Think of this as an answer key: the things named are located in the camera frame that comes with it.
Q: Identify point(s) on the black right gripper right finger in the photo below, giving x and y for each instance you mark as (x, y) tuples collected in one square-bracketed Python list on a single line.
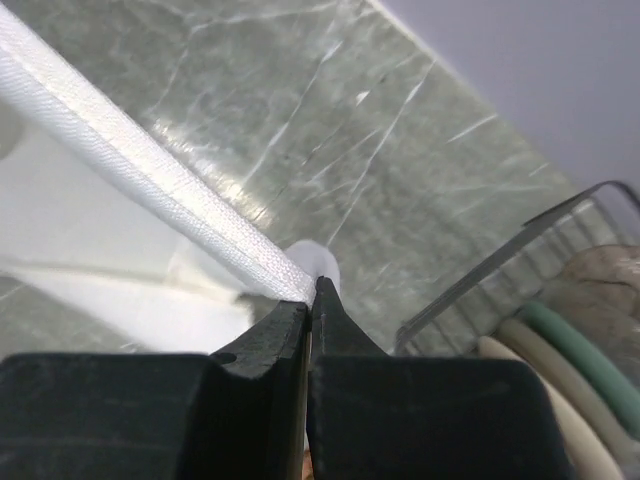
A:
[(376, 416)]

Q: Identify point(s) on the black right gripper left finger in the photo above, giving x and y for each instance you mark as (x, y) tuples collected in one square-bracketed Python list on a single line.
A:
[(237, 413)]

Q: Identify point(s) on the white cloth napkin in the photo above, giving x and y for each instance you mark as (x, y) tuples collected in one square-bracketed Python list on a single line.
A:
[(110, 244)]

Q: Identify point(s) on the cream white plate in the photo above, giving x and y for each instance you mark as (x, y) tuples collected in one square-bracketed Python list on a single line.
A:
[(596, 443)]

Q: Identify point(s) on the teal green plate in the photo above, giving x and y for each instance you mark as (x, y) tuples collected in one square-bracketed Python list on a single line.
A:
[(617, 391)]

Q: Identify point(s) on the dark wire dish rack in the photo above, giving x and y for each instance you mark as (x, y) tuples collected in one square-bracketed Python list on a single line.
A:
[(606, 213)]

